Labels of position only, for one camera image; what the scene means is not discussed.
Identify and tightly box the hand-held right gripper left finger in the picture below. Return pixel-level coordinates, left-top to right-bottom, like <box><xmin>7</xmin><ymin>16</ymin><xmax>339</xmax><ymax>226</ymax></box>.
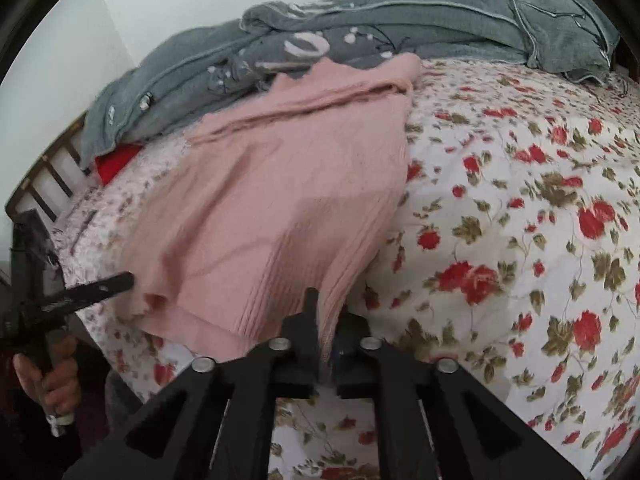
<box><xmin>62</xmin><ymin>288</ymin><xmax>322</xmax><ymax>480</ymax></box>

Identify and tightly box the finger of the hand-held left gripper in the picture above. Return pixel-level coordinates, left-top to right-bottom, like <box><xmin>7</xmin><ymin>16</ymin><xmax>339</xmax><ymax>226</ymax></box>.
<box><xmin>64</xmin><ymin>272</ymin><xmax>136</xmax><ymax>311</ymax></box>

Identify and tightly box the red pillow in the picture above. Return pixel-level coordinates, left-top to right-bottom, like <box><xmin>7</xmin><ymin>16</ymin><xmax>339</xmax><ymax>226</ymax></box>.
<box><xmin>95</xmin><ymin>143</ymin><xmax>147</xmax><ymax>187</ymax></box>

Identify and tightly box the pink knitted sweater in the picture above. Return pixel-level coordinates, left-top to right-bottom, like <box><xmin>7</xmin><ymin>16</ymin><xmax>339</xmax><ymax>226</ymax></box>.
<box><xmin>121</xmin><ymin>53</ymin><xmax>424</xmax><ymax>362</ymax></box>

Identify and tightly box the person's left hand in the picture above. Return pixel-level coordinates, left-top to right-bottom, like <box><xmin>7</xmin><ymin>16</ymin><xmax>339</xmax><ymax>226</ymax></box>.
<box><xmin>12</xmin><ymin>335</ymin><xmax>82</xmax><ymax>427</ymax></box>

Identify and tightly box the grey floral quilt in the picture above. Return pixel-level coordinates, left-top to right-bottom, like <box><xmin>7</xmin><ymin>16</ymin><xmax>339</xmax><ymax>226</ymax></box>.
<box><xmin>80</xmin><ymin>0</ymin><xmax>622</xmax><ymax>171</ymax></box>

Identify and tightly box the wooden slatted bed rail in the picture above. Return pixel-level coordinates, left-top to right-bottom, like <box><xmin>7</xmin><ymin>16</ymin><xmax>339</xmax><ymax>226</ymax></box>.
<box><xmin>4</xmin><ymin>112</ymin><xmax>97</xmax><ymax>233</ymax></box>

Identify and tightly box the floral bed sheet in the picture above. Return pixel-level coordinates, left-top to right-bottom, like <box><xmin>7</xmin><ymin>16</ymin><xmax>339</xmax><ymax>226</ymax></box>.
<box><xmin>50</xmin><ymin>57</ymin><xmax>640</xmax><ymax>480</ymax></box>

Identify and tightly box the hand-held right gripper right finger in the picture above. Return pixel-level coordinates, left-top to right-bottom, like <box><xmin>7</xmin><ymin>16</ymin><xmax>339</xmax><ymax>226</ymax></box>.
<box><xmin>332</xmin><ymin>312</ymin><xmax>586</xmax><ymax>480</ymax></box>

